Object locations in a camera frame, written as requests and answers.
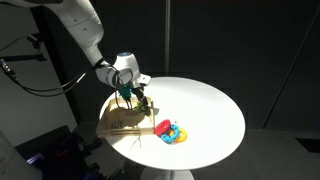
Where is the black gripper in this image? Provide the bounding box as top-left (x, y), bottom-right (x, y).
top-left (131, 85), bottom-right (151, 108)

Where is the dark green ring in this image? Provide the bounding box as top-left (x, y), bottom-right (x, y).
top-left (135, 102), bottom-right (150, 113)

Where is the wooden tray with slatted walls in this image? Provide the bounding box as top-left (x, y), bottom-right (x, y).
top-left (95, 96), bottom-right (158, 139)

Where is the black and purple equipment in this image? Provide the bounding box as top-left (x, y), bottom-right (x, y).
top-left (14, 124), bottom-right (125, 180)

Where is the white rounded cover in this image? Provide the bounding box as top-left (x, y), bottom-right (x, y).
top-left (0, 131), bottom-right (43, 180)

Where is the green wrist camera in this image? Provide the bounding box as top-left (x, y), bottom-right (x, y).
top-left (118, 84), bottom-right (133, 101)

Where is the red ring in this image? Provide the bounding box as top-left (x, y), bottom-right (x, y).
top-left (154, 119), bottom-right (172, 136)

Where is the black and white ring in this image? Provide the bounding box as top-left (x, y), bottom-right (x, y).
top-left (110, 120), bottom-right (125, 130)

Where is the blue ring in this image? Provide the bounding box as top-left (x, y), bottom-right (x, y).
top-left (160, 123), bottom-right (181, 145)

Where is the orange ring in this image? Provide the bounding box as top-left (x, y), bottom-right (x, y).
top-left (172, 127), bottom-right (189, 144)

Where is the white table pedestal base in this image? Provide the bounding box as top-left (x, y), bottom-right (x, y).
top-left (139, 166), bottom-right (195, 180)

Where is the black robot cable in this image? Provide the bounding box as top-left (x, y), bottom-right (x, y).
top-left (0, 58), bottom-right (105, 98)

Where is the black camera stand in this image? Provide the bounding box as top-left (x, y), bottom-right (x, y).
top-left (0, 33), bottom-right (48, 63)

